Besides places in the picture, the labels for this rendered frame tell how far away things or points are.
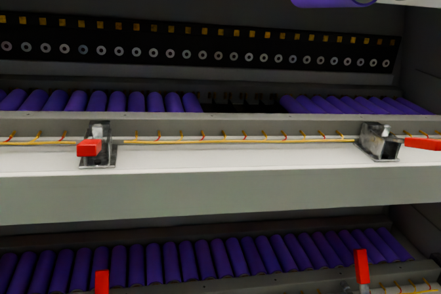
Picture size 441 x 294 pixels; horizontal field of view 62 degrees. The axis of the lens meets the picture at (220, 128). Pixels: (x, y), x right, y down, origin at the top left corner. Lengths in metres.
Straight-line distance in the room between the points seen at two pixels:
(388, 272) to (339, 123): 0.21
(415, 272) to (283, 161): 0.26
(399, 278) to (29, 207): 0.42
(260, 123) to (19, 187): 0.22
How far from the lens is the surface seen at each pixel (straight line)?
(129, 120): 0.34
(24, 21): 0.48
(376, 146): 0.39
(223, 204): 0.33
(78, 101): 0.40
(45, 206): 0.33
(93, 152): 0.25
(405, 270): 0.53
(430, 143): 0.34
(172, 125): 0.35
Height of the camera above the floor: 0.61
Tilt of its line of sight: 7 degrees down
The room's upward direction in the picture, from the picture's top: 2 degrees clockwise
